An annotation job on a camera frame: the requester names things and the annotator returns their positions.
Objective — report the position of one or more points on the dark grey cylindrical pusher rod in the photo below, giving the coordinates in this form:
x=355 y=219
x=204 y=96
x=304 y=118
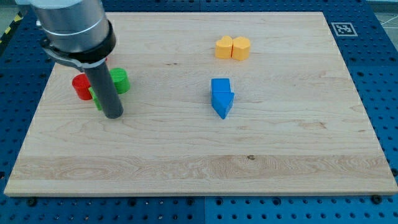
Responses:
x=105 y=90

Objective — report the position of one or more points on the green circle block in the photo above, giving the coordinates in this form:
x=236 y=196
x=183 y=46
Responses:
x=120 y=79

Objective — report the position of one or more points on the green star block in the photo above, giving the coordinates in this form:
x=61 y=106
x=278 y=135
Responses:
x=95 y=99

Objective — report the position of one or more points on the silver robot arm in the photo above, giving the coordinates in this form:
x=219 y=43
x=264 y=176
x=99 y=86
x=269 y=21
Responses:
x=78 y=34

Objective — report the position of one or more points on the red circle block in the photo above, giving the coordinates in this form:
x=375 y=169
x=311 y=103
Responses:
x=81 y=85

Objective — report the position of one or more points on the blue square block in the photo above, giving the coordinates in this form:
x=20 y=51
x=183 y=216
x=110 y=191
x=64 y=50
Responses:
x=220 y=85

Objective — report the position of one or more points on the blue triangle block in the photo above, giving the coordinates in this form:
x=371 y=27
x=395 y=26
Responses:
x=222 y=103

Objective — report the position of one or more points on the yellow heart block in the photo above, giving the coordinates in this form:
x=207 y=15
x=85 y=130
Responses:
x=223 y=47

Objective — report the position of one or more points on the yellow hexagon block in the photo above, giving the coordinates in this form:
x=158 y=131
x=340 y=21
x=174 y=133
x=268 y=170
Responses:
x=241 y=48

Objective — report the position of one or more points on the wooden board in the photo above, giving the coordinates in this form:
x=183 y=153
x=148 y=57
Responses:
x=297 y=125

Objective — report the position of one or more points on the white fiducial marker tag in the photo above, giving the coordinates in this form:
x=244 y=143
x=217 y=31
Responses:
x=344 y=29

